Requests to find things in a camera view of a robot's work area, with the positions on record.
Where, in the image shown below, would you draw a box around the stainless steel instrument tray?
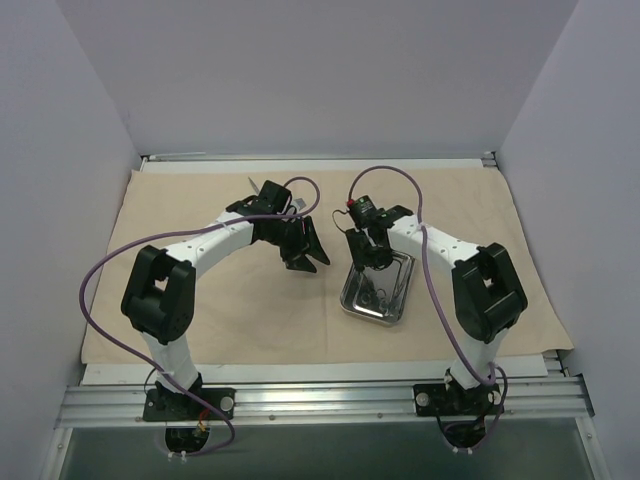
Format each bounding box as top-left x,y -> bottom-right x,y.
340,251 -> 415,327

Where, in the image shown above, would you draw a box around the steel surgical forceps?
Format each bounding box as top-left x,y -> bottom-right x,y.
357,261 -> 407,317

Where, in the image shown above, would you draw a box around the steel surgical scissors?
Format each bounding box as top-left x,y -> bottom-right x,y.
248,177 -> 260,195

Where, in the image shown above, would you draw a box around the beige cloth wrap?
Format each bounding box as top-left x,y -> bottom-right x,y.
82,168 -> 563,365

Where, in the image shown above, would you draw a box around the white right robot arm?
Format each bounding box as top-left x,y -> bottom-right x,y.
346,196 -> 528,413

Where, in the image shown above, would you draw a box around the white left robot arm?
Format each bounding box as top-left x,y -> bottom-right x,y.
121,196 -> 330,419

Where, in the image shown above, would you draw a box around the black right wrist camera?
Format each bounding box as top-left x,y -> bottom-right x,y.
346,195 -> 379,228

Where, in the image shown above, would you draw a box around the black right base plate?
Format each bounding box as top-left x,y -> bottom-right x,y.
412,381 -> 504,417

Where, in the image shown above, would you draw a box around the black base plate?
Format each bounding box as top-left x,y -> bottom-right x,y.
142,386 -> 236,422
412,381 -> 504,417

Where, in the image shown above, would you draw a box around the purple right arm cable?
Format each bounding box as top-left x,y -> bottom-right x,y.
348,164 -> 509,449

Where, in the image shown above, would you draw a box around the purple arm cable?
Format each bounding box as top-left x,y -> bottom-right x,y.
348,164 -> 509,449
79,175 -> 321,459

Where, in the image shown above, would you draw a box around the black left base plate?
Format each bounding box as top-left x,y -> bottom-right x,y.
142,386 -> 236,422

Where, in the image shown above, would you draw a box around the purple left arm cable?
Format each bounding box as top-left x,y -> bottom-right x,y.
79,175 -> 321,459

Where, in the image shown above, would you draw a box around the aluminium front rail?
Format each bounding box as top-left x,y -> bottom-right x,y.
56,376 -> 593,429

